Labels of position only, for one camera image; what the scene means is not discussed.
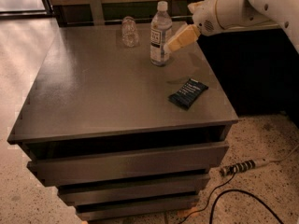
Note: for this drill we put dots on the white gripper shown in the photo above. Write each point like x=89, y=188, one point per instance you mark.
x=206, y=20

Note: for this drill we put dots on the clear plastic water bottle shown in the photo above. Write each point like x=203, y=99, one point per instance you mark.
x=160, y=32

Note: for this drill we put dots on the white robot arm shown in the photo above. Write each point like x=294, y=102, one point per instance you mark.
x=249, y=13

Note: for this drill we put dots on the clear drinking glass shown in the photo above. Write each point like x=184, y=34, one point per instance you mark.
x=129, y=32

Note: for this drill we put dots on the black snack bar wrapper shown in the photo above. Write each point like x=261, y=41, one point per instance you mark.
x=187, y=94

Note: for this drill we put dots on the grey drawer cabinet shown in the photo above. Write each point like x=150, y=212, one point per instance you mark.
x=92, y=95

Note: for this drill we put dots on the top grey drawer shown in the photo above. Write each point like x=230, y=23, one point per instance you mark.
x=136, y=163

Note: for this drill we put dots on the grey drawer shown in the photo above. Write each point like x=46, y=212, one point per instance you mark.
x=136, y=163
x=125, y=191
x=99, y=211

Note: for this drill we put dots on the white power strip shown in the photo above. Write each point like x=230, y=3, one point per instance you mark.
x=244, y=166

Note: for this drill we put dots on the middle grey drawer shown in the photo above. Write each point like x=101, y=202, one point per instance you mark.
x=125, y=191

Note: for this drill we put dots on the bottom grey drawer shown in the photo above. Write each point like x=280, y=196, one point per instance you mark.
x=99, y=211

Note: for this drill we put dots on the left metal bracket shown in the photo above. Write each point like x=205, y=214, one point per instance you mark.
x=97, y=12

